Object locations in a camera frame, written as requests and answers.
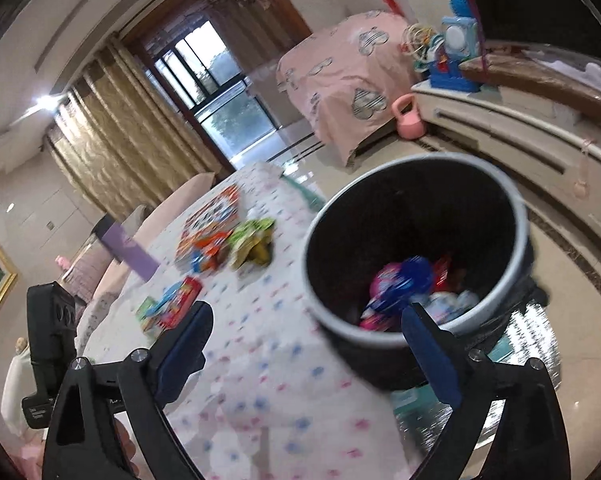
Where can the pink covered sofa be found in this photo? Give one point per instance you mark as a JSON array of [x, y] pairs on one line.
[[170, 210]]

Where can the pink heart-print furniture cover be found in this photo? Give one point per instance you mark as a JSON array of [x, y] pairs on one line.
[[340, 75]]

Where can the glass balcony door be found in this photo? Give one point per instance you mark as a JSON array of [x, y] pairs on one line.
[[215, 90]]

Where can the small red packet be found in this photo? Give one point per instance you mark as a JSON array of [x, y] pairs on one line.
[[183, 305]]

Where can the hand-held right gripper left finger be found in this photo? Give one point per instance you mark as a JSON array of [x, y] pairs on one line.
[[185, 355]]

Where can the blue spiky ball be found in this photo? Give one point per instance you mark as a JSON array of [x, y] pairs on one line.
[[460, 2]]

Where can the black flat television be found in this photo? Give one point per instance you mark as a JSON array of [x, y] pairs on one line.
[[530, 0]]

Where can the silver foil mat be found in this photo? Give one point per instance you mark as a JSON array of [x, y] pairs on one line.
[[530, 330]]

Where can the toy ferris wheel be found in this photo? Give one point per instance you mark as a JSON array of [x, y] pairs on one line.
[[415, 42]]

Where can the colourful picture book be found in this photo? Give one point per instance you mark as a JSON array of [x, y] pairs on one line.
[[213, 210]]

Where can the green yellow snack wrapper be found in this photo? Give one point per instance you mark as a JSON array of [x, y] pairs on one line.
[[250, 240]]

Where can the wooden door frame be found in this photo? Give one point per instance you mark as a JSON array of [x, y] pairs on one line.
[[155, 15]]

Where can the black bin liner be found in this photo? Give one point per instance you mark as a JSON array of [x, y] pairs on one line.
[[420, 220]]

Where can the pale blue wrapper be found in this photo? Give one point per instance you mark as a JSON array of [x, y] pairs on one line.
[[450, 302]]

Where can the small blue packet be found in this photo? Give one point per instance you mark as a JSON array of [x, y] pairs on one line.
[[198, 262]]

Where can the purple thermos bottle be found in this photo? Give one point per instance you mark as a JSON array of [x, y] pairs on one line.
[[125, 250]]

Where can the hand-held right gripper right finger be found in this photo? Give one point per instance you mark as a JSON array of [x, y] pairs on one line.
[[430, 360]]

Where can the small green packet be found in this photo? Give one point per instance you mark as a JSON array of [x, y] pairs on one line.
[[148, 310]]

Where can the blue toy machine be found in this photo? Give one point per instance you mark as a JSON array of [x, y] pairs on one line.
[[455, 55]]

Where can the cream television cabinet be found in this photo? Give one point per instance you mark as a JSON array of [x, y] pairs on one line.
[[505, 130]]

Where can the pink kettlebell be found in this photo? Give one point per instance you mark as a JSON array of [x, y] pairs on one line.
[[408, 120]]

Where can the red foil snack wrapper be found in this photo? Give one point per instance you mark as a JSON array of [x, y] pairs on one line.
[[213, 247]]

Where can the pink striped cushion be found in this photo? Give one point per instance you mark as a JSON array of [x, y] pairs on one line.
[[90, 265]]

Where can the blue purple foil wrapper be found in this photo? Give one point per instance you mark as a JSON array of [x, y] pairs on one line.
[[403, 277]]

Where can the white-rimmed black trash bin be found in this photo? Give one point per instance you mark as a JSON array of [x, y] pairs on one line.
[[325, 305]]

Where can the pink plush toy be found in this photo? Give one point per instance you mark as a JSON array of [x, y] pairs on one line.
[[60, 261]]

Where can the clear plastic sheet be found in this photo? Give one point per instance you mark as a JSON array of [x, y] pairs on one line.
[[570, 65]]

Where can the beige patterned curtains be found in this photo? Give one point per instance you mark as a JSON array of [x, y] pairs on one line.
[[130, 135]]

